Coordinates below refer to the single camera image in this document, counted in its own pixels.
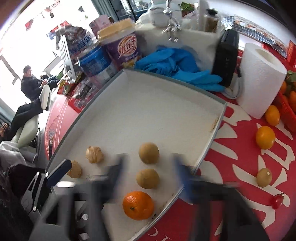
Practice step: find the black device box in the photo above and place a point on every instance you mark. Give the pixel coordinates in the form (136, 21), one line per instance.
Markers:
(226, 57)

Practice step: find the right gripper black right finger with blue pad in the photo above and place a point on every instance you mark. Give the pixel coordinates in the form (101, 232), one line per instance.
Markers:
(238, 220)

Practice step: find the blue rubber gloves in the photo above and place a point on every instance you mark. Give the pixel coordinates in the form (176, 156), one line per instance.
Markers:
(179, 64)

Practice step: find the blue can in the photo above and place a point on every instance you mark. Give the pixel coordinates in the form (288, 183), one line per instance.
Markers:
(96, 64)

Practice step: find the small brown longan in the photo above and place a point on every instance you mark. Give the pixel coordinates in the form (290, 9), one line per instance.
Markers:
(264, 177)

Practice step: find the brown longan in tray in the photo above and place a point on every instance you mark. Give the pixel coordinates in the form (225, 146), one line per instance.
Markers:
(147, 178)

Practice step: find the seated person dark clothes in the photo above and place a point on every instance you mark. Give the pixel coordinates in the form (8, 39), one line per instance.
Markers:
(31, 86)

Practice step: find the red plastic fruit basket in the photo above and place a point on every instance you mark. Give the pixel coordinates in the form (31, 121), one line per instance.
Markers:
(286, 113)

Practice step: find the brown longan fruit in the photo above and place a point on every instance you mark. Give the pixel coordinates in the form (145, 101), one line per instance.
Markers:
(149, 153)

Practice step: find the mandarin in tray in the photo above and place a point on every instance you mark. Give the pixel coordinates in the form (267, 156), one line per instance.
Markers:
(138, 205)

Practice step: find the small orange near roll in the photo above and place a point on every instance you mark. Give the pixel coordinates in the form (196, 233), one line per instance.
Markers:
(272, 115)

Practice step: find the red round table mat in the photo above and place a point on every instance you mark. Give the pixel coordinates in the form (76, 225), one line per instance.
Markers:
(235, 158)

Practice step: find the yellow orange fruit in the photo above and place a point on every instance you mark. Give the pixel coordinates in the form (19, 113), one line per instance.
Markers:
(265, 137)

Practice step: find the potted green plant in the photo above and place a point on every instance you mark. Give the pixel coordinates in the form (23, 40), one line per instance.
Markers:
(186, 8)

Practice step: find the walnut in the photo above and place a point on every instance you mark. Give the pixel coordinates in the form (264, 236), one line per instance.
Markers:
(75, 171)
(94, 154)

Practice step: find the white paper towel roll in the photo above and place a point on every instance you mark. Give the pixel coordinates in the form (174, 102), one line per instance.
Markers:
(262, 75)

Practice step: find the grey white tray box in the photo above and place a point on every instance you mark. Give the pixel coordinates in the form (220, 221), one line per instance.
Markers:
(135, 108)

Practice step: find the walnut in tray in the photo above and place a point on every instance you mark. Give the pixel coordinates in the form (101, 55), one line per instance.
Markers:
(75, 171)

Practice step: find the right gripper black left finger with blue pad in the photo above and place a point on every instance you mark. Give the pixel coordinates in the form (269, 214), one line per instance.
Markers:
(75, 214)

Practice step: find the purple milk tea cup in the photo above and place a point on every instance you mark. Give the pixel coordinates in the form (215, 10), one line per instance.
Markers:
(120, 42)

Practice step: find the red cherry tomato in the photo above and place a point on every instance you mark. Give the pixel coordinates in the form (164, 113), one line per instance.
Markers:
(276, 201)

